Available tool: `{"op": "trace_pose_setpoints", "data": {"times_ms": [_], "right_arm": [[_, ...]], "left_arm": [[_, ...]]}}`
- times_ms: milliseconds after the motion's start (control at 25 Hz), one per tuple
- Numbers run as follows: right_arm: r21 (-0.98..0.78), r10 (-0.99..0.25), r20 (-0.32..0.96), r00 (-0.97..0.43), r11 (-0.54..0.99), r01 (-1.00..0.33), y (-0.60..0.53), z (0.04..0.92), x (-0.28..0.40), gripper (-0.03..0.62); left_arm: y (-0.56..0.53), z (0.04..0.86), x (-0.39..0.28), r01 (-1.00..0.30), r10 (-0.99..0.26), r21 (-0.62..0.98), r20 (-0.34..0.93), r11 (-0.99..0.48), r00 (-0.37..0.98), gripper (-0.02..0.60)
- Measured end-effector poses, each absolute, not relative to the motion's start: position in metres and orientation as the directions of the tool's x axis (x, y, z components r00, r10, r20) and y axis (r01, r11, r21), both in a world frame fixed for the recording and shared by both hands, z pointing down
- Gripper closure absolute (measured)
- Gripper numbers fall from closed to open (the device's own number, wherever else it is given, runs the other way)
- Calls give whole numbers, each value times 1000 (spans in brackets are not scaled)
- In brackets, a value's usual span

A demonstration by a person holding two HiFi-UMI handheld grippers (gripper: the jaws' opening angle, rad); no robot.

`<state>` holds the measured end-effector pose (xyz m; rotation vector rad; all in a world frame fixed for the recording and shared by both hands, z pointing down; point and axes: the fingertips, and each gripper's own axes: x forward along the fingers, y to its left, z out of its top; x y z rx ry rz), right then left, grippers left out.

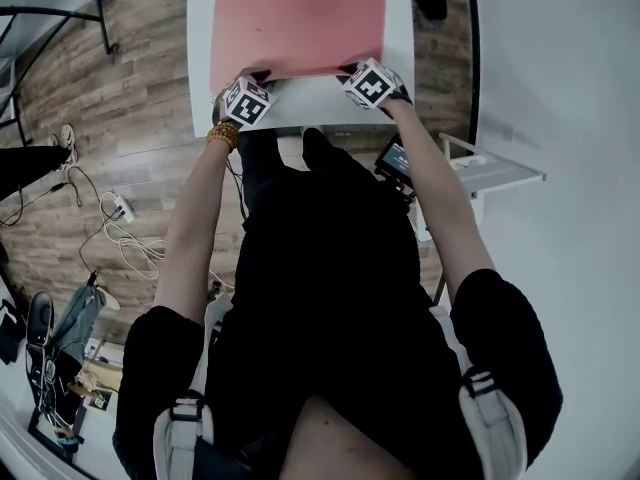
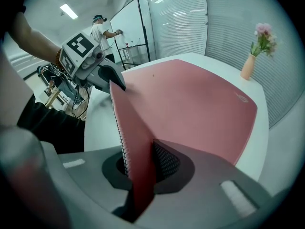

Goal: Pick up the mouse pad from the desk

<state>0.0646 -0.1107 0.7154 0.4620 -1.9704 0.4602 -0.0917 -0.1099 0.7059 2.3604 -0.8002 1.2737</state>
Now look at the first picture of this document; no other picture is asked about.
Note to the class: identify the person's bare chest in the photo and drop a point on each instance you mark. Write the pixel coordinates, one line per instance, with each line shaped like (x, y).
(345, 443)

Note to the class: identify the white metal shelf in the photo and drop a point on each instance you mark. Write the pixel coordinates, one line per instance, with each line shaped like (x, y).
(500, 170)

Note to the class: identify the white desk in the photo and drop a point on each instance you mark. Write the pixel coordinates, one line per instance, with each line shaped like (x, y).
(310, 104)

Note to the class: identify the person's right forearm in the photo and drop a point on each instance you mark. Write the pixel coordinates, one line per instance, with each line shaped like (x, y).
(440, 203)

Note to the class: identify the black edge strip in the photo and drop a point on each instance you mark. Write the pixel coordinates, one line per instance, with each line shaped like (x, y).
(475, 58)

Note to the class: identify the small black monitor screen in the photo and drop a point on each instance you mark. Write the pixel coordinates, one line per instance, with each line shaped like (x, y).
(395, 160)

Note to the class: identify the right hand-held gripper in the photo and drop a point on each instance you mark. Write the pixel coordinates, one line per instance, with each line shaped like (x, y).
(371, 84)

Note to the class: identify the white power strip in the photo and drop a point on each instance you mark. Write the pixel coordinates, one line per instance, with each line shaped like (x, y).
(123, 209)

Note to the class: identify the grey cloth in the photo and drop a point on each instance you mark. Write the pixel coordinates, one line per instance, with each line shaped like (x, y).
(80, 318)

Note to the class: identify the person's black clothing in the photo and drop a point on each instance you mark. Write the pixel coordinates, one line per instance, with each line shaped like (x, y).
(325, 278)

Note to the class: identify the person's left forearm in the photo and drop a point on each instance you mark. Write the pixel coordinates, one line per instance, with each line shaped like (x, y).
(192, 228)

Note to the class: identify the black chair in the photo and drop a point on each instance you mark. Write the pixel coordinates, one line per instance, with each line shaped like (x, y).
(40, 318)

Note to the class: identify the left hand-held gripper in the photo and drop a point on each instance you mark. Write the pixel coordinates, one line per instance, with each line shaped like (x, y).
(247, 104)

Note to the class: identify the pink mouse pad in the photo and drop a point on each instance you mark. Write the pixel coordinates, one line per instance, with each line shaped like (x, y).
(300, 23)

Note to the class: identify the cardboard box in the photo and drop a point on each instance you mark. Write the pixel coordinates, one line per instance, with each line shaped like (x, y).
(97, 373)

